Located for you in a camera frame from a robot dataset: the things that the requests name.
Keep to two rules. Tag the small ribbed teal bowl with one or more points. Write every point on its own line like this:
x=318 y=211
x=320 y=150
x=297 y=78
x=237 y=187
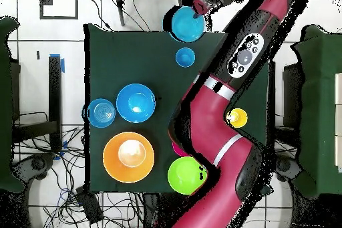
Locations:
x=187 y=24

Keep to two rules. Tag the blue cup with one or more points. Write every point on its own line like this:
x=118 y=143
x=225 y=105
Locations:
x=185 y=57

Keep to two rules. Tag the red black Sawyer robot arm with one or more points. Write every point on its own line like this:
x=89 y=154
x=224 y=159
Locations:
x=208 y=131

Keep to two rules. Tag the white boxes stack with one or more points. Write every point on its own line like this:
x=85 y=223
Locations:
x=338 y=121

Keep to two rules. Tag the dark green tablecloth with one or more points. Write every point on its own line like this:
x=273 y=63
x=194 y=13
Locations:
x=133 y=59

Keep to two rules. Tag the large blue bowl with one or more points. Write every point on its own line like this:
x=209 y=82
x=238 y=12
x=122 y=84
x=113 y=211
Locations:
x=136 y=103

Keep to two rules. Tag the yellow cup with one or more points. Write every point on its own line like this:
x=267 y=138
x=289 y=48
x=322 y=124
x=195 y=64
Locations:
x=239 y=118

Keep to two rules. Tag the black equipment stand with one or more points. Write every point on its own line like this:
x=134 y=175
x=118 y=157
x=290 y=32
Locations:
x=292 y=97

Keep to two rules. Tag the shallow blue bowl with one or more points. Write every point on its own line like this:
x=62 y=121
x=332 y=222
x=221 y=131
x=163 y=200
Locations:
x=101 y=113

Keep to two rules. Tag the pink red bowl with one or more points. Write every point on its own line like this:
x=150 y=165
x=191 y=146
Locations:
x=177 y=151

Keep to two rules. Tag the green cloth side table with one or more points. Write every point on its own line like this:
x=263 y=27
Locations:
x=320 y=105
x=5 y=105

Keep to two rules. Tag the black stand bar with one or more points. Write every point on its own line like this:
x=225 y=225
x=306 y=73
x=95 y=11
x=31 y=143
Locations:
x=55 y=91

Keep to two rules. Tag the green bowl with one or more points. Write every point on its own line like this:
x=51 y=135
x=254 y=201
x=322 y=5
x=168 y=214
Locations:
x=184 y=175

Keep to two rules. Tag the large yellow bowl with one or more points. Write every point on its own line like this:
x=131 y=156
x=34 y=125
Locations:
x=112 y=158

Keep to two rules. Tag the dark grey chair with knob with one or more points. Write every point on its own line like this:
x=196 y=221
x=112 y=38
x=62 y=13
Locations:
x=38 y=163

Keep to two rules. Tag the black power box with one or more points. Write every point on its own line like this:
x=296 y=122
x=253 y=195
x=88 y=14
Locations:
x=89 y=206

